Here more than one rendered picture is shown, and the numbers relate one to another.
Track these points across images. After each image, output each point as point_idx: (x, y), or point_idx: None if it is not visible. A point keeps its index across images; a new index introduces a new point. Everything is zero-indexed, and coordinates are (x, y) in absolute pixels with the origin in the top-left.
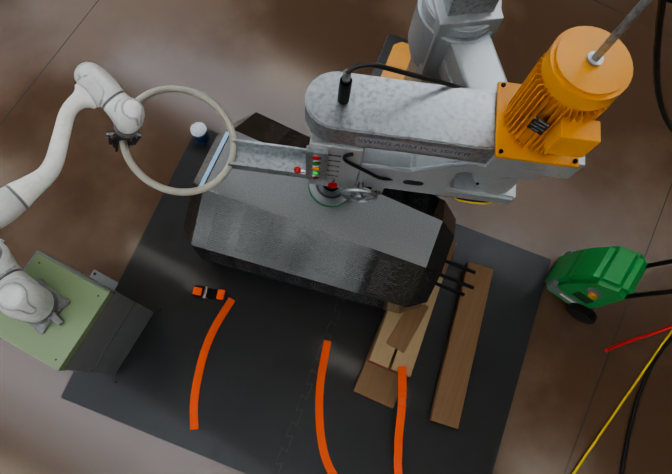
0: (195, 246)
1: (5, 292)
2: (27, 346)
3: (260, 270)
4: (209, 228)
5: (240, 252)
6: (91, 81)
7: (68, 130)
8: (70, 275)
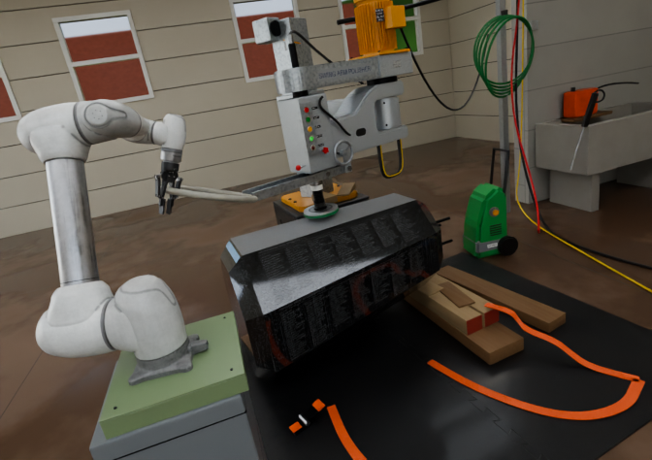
0: (268, 313)
1: (130, 282)
2: (181, 388)
3: (331, 310)
4: (268, 285)
5: (306, 286)
6: None
7: None
8: None
